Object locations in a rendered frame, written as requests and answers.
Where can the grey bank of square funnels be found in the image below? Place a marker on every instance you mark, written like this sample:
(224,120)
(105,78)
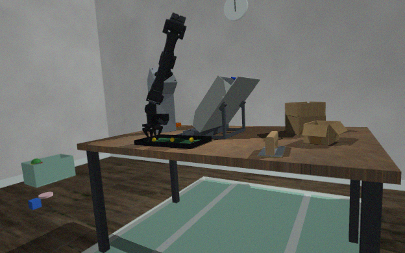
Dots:
(207,119)

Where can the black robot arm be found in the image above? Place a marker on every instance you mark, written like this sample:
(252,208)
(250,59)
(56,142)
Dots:
(166,63)

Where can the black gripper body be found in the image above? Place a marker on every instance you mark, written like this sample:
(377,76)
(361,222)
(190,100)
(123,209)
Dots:
(149,126)

